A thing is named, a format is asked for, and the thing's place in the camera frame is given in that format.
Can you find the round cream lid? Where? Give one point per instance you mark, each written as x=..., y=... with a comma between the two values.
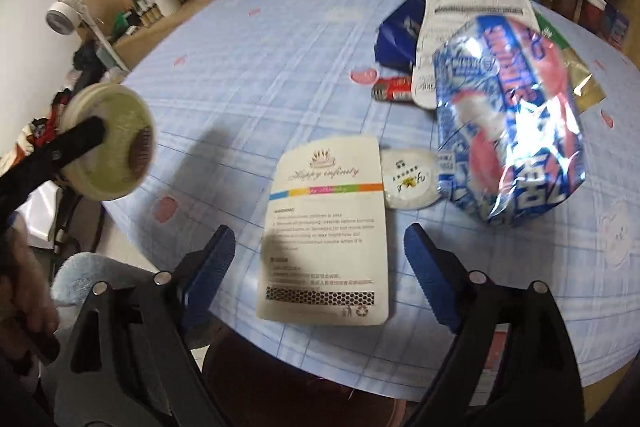
x=117, y=166

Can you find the red paper cup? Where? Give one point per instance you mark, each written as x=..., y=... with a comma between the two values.
x=592, y=14

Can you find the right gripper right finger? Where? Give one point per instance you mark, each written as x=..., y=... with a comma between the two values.
x=511, y=362

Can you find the green gold foil pouch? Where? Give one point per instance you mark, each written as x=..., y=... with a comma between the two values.
x=585, y=87

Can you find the blue plaid tablecloth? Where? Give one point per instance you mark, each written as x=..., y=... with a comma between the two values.
x=245, y=80

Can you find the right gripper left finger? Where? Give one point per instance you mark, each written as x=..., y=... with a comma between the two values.
x=128, y=361

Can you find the small red wrapper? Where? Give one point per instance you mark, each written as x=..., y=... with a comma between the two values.
x=392, y=89

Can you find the white happy infinity card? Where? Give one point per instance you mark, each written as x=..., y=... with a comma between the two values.
x=324, y=251

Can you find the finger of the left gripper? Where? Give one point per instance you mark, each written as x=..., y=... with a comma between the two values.
x=42, y=165

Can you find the dark blue wrapper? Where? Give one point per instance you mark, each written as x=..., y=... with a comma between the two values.
x=395, y=45

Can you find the small round white pack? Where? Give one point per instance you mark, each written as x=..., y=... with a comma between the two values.
x=410, y=178

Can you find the person's left hand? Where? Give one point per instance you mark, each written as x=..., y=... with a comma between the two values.
x=29, y=289

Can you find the blue white snack bag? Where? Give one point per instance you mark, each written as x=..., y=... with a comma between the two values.
x=509, y=137

